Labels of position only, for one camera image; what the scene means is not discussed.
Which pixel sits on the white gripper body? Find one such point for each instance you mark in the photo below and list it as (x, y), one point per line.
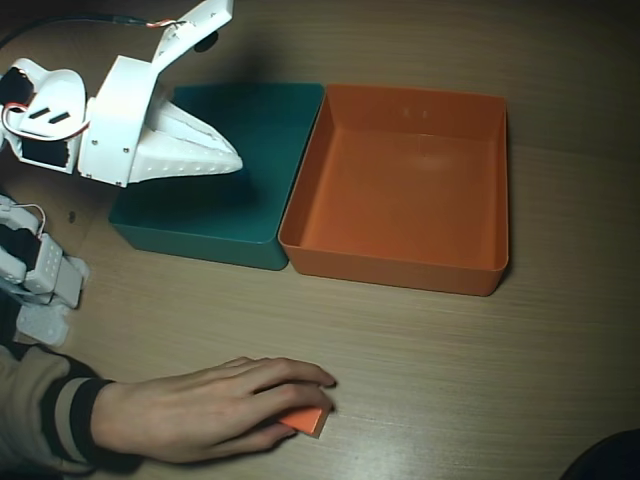
(116, 131)

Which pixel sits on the white dotted gripper finger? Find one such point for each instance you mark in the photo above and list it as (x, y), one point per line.
(190, 162)

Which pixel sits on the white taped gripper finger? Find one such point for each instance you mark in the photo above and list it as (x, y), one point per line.
(185, 122)

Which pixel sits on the orange cube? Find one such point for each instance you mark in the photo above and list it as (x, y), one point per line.
(307, 421)

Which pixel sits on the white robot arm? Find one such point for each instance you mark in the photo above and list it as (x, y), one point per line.
(60, 87)

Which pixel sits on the beige striped sleeve forearm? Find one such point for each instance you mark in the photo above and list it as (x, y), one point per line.
(45, 400)

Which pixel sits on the teal plastic box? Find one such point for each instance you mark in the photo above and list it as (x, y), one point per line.
(270, 200)

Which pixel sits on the orange plastic box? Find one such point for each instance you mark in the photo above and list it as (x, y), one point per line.
(400, 200)

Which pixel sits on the bare human hand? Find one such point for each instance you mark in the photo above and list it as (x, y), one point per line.
(190, 410)

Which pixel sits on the translucent white base clamp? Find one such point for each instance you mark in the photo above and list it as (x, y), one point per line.
(42, 330)

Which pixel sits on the black round object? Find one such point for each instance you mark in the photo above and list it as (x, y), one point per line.
(610, 460)

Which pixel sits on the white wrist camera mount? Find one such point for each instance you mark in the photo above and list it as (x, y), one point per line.
(200, 20)

